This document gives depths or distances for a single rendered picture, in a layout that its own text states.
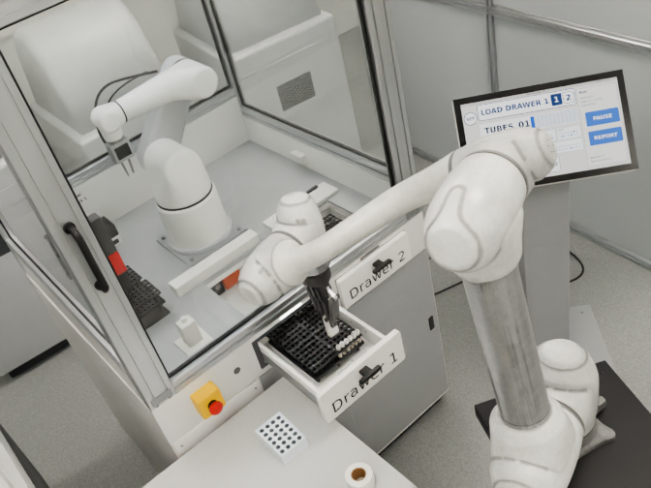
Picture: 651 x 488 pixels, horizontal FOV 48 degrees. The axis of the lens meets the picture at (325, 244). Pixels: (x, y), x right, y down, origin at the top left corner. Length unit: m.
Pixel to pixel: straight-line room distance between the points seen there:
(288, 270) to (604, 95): 1.26
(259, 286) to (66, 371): 2.28
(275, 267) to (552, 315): 1.56
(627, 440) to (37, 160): 1.44
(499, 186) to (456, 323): 2.08
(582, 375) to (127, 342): 1.04
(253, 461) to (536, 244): 1.25
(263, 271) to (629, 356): 1.90
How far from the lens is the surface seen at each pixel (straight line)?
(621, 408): 1.95
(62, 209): 1.60
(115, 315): 1.76
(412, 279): 2.41
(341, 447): 1.96
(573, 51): 3.19
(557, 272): 2.74
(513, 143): 1.30
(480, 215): 1.16
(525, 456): 1.53
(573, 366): 1.66
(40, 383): 3.75
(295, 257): 1.52
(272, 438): 1.98
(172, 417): 2.02
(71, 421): 3.49
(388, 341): 1.94
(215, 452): 2.06
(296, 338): 2.09
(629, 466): 1.84
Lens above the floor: 2.33
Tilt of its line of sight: 38 degrees down
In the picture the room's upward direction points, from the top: 15 degrees counter-clockwise
